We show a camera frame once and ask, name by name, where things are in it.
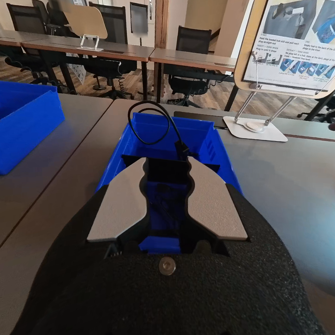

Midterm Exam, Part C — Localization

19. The dark office desk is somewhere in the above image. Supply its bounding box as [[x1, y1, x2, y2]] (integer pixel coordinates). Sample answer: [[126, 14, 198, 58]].
[[0, 29, 237, 102]]

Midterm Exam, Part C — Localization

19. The instruction sheet on stand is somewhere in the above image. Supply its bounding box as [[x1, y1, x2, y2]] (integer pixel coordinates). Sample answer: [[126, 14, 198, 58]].
[[234, 0, 335, 100]]

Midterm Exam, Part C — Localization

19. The wooden board on stand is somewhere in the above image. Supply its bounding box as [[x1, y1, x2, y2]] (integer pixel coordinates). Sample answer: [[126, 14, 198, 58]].
[[62, 5, 109, 52]]

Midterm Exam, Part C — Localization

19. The black usb hub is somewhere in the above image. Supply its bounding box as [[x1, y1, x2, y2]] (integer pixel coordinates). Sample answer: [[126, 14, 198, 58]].
[[122, 154, 220, 185]]

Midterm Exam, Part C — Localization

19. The printed paper sheet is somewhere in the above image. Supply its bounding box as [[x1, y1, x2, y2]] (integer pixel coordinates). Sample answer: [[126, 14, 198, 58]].
[[243, 0, 335, 84]]

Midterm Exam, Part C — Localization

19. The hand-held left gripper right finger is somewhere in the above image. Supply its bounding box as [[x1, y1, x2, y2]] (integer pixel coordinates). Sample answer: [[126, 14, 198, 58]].
[[183, 158, 248, 242]]

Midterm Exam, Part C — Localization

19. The black usb hub cable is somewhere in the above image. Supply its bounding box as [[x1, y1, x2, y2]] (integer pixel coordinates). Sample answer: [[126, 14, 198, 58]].
[[128, 100, 190, 161]]

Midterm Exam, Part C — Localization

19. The blue plastic bin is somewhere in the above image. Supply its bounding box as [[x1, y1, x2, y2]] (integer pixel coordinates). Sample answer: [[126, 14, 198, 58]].
[[96, 112, 243, 255], [0, 81, 66, 176]]

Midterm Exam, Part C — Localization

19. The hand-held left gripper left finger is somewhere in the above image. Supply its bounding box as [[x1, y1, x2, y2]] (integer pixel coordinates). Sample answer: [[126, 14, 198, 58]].
[[87, 157, 151, 243]]

